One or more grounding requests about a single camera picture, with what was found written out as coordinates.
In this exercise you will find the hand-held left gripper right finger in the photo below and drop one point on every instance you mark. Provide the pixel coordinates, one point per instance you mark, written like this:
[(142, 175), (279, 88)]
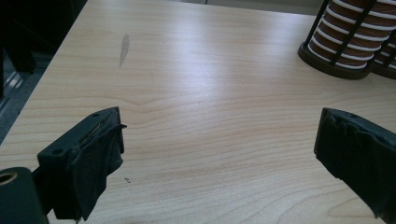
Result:
[(358, 152)]

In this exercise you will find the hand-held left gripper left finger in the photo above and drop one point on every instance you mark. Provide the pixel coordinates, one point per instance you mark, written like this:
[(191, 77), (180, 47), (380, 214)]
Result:
[(81, 161)]

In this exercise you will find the stack of brown paper cups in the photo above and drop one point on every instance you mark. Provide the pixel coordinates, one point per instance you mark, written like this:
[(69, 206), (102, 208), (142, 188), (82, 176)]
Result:
[(390, 59), (330, 29)]

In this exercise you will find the aluminium floor rail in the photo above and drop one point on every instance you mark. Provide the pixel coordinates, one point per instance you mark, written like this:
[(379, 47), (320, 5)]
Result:
[(12, 93)]

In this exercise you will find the black tripod stand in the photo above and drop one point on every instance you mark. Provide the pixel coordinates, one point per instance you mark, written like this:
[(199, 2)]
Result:
[(18, 53)]

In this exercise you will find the stacked cups in black rack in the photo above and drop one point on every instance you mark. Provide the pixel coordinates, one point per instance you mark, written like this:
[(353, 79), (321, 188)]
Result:
[(330, 70)]

